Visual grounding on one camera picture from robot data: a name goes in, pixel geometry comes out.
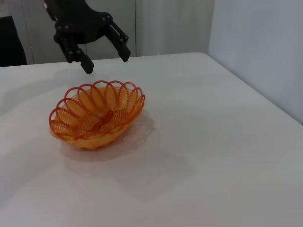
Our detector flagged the orange plastic woven basket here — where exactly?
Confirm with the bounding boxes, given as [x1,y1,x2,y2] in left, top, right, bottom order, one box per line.
[48,80,146,151]

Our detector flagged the dark background object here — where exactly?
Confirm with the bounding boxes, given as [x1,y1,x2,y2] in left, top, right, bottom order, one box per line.
[0,15,27,68]

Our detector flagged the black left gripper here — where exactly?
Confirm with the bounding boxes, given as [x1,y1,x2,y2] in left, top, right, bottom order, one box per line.
[44,0,132,74]

